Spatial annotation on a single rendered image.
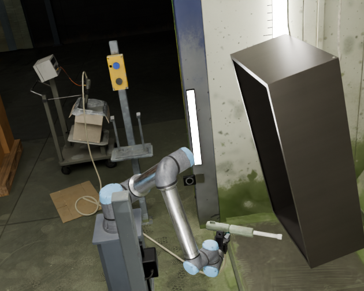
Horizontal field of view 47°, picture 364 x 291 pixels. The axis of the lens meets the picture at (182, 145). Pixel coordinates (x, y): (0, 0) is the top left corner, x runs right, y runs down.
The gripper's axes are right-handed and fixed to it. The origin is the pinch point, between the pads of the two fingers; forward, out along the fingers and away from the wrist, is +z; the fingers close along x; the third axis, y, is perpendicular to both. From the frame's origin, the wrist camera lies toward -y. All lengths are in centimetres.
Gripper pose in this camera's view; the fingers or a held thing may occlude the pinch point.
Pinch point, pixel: (225, 230)
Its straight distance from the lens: 279.2
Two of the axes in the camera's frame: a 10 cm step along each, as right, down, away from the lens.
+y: 0.9, 8.9, 4.5
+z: 3.3, -4.5, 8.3
